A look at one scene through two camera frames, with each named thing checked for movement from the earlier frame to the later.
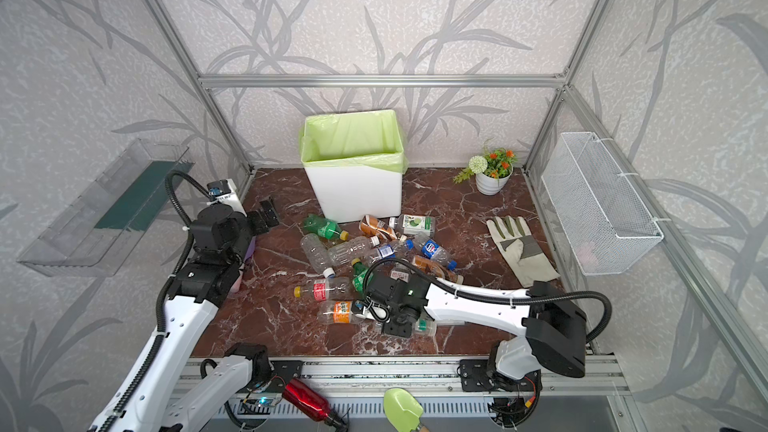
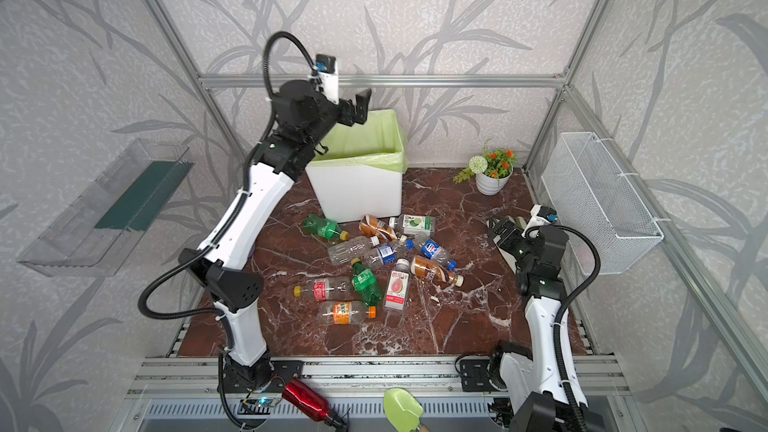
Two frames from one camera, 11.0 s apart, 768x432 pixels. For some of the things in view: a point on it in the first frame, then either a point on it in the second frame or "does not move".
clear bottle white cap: [346, 251] does not move
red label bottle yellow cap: [328, 289] does not move
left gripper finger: [269, 210] → [362, 100]
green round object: [403, 411] does not move
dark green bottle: [359, 275] does not move
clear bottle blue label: [391, 251] does not move
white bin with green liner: [354, 162] does not move
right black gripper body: [377, 299] → [504, 231]
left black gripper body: [260, 218] → [347, 110]
